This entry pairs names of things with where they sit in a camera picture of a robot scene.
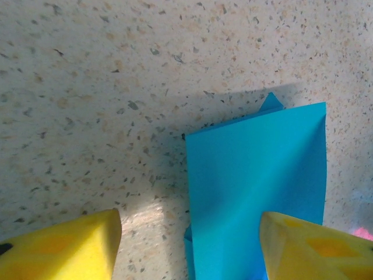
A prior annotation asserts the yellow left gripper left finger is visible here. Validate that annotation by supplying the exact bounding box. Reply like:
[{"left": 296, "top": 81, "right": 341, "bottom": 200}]
[{"left": 0, "top": 209, "right": 122, "bottom": 280}]

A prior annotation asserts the blue paper sheet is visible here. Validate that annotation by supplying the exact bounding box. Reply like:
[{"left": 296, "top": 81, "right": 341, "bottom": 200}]
[{"left": 184, "top": 92, "right": 328, "bottom": 280}]

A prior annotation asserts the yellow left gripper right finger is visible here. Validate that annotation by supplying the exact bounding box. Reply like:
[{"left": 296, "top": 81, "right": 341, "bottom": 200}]
[{"left": 259, "top": 211, "right": 373, "bottom": 280}]

